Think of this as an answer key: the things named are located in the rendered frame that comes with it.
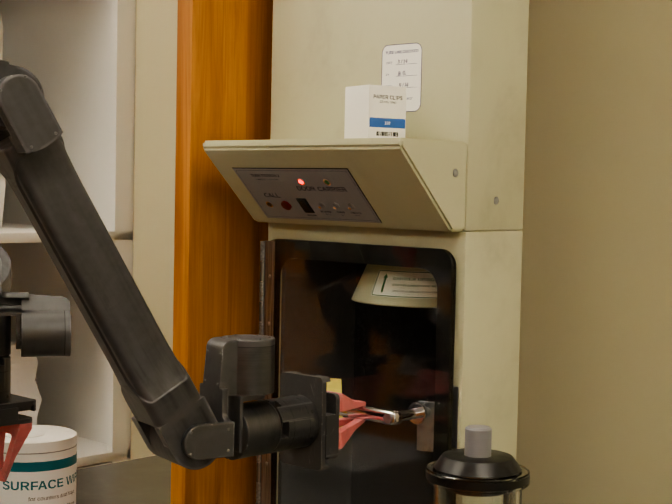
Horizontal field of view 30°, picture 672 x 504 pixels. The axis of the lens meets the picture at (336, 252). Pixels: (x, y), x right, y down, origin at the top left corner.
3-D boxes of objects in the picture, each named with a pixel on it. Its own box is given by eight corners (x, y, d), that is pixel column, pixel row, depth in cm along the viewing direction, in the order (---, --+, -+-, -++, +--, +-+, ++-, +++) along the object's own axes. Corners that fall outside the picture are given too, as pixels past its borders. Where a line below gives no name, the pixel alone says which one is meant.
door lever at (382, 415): (365, 414, 150) (365, 393, 149) (426, 425, 143) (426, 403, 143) (333, 420, 146) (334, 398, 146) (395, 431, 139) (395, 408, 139)
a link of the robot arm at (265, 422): (203, 456, 131) (240, 465, 128) (205, 391, 131) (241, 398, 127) (252, 447, 136) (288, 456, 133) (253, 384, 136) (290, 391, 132)
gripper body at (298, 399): (334, 376, 137) (285, 382, 131) (332, 469, 137) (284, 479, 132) (292, 369, 141) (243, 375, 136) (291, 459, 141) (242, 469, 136)
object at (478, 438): (497, 476, 137) (499, 417, 137) (536, 497, 128) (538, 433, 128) (419, 481, 134) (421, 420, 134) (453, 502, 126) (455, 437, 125)
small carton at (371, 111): (380, 141, 145) (381, 89, 145) (405, 140, 141) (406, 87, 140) (343, 140, 142) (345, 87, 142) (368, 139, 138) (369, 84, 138)
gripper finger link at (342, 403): (384, 386, 142) (327, 395, 136) (383, 449, 143) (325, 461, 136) (340, 380, 147) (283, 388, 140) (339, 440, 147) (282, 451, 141)
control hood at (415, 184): (267, 221, 162) (268, 144, 162) (467, 231, 140) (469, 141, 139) (199, 222, 154) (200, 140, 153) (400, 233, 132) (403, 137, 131)
